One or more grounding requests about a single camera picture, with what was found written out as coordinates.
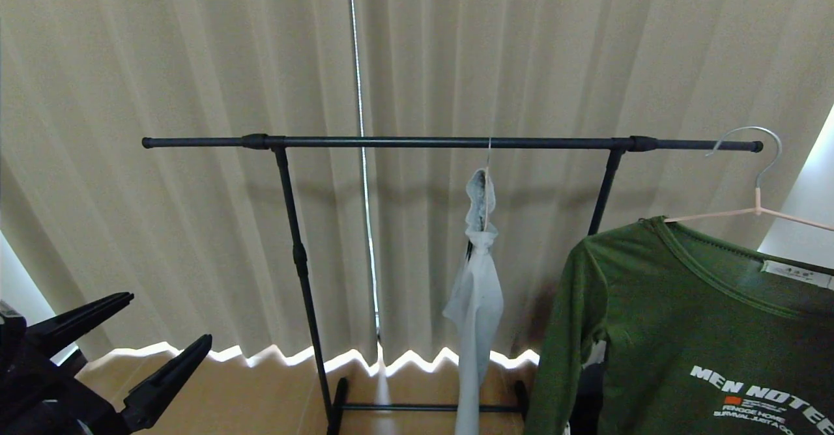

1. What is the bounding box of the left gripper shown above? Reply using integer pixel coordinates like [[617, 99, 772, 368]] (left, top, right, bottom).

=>
[[0, 292, 214, 435]]

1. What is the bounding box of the pink clothes hanger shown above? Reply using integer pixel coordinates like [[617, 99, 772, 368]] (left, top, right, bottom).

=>
[[665, 126, 834, 232], [482, 137, 494, 231]]

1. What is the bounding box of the green garment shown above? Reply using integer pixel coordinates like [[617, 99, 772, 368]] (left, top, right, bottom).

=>
[[523, 217, 834, 435]]

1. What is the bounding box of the black clothes rack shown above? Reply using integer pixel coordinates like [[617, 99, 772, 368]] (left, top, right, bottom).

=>
[[141, 133, 764, 435]]

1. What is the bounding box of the beige curtain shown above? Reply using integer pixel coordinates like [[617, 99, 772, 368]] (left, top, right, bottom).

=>
[[0, 0, 834, 374]]

